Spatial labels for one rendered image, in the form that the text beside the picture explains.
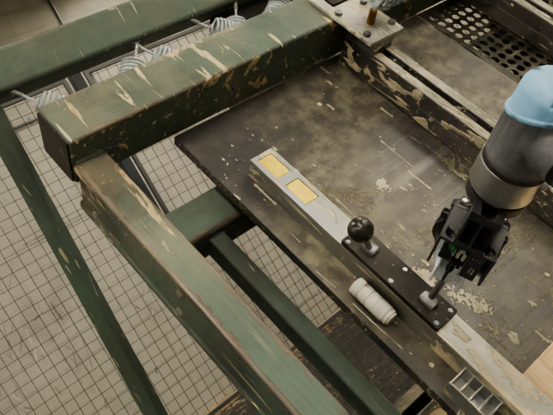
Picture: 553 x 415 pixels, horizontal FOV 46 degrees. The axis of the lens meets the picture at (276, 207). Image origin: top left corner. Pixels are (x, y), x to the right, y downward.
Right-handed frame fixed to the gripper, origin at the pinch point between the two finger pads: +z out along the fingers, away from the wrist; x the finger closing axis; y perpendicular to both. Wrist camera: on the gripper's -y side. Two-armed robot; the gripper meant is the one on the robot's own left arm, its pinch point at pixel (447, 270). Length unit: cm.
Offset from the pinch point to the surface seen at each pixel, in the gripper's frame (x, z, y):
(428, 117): -13.9, 10.0, -40.7
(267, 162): -33.8, 9.3, -11.7
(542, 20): -2, 6, -83
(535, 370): 18.0, 11.2, 0.5
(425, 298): -0.6, 7.2, 0.6
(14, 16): -384, 281, -273
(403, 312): -2.5, 11.1, 2.0
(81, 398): -181, 441, -82
